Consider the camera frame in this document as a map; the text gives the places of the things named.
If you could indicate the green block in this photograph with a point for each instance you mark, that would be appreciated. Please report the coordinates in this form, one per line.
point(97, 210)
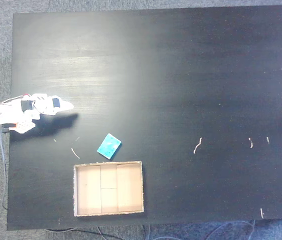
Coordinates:
point(109, 146)

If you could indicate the open cardboard box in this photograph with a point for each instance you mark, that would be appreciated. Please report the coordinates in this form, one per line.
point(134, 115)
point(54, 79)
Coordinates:
point(108, 188)

